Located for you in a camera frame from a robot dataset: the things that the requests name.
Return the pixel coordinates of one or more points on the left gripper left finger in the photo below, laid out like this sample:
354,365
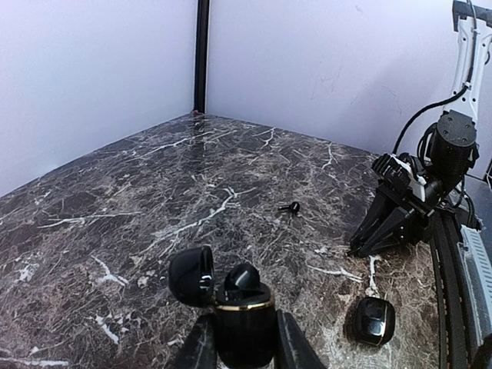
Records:
199,349

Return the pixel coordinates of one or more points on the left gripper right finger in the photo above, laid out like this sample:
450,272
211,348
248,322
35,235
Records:
293,349

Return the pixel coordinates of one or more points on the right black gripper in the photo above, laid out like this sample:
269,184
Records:
408,194

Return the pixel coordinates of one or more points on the black charging case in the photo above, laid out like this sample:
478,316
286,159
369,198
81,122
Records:
373,321
245,322

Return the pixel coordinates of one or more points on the black earbud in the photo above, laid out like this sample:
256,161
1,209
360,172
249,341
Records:
294,207
243,277

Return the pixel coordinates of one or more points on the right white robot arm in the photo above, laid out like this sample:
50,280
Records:
453,138

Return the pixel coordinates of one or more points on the black closed charging case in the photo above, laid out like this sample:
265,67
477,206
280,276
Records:
373,321

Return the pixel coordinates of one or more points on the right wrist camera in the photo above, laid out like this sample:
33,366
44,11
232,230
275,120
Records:
402,171

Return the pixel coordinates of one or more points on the white slotted cable duct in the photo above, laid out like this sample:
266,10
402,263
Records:
477,274

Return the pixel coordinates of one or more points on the black front frame rail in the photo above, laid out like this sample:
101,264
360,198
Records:
457,348

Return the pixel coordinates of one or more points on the right black frame post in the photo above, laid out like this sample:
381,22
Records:
201,55

